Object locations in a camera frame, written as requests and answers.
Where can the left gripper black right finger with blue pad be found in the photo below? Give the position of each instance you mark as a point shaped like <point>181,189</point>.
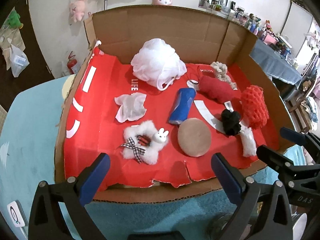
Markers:
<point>274,219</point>

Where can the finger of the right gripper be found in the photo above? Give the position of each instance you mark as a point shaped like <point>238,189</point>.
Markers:
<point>273,159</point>
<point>293,136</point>

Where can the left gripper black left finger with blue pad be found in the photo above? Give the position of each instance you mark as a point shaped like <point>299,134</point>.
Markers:
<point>46,220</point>

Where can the white fluffy strip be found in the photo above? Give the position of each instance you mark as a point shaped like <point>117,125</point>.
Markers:
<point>248,142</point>

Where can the red mesh net sponge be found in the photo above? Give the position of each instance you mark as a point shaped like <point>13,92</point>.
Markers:
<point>254,106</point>

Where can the black scrunchie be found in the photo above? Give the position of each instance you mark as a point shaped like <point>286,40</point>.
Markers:
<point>231,122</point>

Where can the round beige powder puff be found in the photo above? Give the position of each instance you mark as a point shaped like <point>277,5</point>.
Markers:
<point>194,137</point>

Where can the red fuzzy soft object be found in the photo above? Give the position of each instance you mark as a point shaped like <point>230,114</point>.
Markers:
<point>217,90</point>

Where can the beige crochet scrunchie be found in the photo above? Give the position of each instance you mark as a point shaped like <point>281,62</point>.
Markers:
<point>220,71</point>

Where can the blue sponge roll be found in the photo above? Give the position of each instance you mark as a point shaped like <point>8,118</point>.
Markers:
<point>182,106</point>

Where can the white fluffy bunny hair clip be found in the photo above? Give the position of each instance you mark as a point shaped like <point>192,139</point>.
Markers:
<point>143,142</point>

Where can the white tissue cloth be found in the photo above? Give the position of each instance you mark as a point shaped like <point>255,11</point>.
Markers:
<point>131,107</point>

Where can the white mesh bath pouf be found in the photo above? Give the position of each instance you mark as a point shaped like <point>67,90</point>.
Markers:
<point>158,64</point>

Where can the white round device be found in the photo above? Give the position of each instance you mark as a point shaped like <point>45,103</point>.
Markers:
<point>16,214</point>

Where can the wooden chair with clothes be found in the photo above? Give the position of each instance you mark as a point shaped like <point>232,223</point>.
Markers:
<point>303,108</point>

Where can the glass jar metal lid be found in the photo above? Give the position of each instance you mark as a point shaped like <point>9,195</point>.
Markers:
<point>299,221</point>

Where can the table with grey cloth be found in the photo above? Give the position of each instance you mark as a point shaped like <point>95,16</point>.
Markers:
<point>274,65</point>

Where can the white wardrobe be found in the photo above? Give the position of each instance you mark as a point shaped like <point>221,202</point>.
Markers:
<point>297,23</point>

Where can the cardboard box red lining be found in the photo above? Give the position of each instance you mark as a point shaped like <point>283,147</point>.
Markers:
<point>88,125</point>

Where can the red fire extinguisher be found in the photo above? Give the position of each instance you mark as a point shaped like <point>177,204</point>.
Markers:
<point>71,63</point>

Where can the clear plastic bag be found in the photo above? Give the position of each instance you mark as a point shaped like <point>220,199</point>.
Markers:
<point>18,60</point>

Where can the green plush toy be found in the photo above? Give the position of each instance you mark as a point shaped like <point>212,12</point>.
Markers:
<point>14,20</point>

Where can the pink bunny plush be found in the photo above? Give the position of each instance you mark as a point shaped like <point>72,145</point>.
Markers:
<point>77,10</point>

